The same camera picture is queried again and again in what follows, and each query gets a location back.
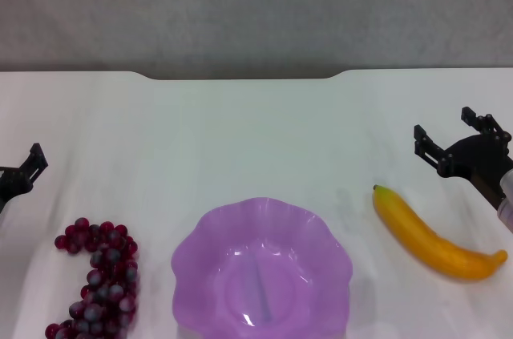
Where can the dark red grape bunch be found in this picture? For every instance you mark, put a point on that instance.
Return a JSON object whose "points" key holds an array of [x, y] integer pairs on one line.
{"points": [[106, 275]]}

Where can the purple wavy plastic plate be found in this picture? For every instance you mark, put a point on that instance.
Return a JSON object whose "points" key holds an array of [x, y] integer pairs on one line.
{"points": [[248, 259]]}

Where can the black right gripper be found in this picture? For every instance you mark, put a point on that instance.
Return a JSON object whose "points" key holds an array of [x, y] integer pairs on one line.
{"points": [[481, 154]]}

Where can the yellow banana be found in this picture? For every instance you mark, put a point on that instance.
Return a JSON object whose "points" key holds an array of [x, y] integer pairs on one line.
{"points": [[425, 235]]}

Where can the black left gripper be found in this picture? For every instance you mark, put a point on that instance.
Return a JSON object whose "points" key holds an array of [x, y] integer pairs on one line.
{"points": [[12, 184]]}

